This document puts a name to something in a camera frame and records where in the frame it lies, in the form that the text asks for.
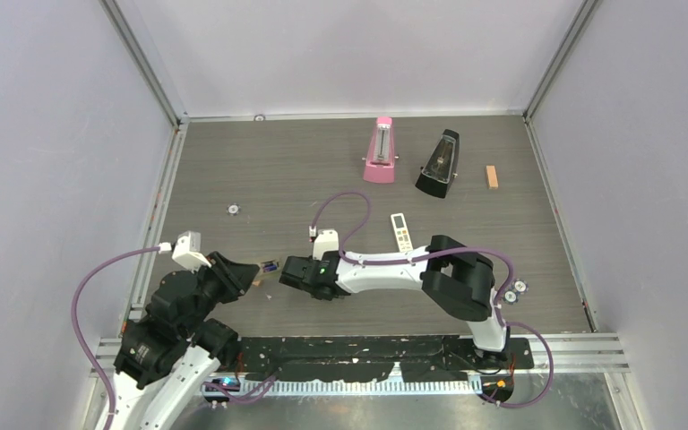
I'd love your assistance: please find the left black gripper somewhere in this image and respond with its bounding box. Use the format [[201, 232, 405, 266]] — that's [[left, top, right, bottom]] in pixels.
[[180, 249, 259, 336]]

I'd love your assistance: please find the beige grey remote control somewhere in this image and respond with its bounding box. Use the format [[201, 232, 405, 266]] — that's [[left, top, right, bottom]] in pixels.
[[252, 259, 280, 287]]

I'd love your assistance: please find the white remote control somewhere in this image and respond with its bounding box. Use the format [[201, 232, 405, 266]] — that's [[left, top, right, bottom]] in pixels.
[[390, 213, 413, 253]]

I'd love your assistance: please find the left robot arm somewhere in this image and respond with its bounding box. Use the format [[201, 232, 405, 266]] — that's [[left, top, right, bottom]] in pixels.
[[96, 252, 260, 429]]

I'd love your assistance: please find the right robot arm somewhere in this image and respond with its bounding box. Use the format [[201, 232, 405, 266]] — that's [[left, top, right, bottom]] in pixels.
[[279, 235, 512, 368]]

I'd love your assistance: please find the lone poker chip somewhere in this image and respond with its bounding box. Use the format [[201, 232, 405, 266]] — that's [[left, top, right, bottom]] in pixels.
[[227, 203, 241, 216]]

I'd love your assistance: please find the pink metronome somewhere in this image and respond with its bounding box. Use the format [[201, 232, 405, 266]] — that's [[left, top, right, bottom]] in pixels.
[[363, 116, 398, 184]]

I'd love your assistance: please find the black metronome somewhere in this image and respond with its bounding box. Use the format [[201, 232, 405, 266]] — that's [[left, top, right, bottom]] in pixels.
[[415, 129, 460, 199]]

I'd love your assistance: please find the poker chip three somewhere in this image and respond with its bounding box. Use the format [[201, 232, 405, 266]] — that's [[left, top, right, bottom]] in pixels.
[[503, 289, 520, 305]]

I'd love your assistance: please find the orange block near right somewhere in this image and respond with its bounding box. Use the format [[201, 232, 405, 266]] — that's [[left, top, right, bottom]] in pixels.
[[486, 165, 499, 190]]

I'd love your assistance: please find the poker chip four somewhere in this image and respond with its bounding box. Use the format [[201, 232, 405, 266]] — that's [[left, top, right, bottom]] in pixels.
[[511, 279, 529, 294]]

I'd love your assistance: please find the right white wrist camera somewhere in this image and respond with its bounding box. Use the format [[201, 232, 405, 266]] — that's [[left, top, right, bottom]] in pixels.
[[309, 227, 340, 260]]

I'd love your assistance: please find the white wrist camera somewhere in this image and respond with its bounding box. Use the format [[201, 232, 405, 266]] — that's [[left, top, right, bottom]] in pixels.
[[158, 230, 211, 272], [309, 227, 340, 260]]

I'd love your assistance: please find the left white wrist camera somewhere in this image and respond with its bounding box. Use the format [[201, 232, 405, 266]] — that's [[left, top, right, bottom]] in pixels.
[[158, 230, 211, 272]]

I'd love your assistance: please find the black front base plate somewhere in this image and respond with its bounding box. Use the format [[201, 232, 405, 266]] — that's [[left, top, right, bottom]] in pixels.
[[219, 335, 534, 383]]

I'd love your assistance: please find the white slotted cable duct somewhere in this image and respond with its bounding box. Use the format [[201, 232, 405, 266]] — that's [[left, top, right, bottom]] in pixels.
[[201, 376, 482, 397]]

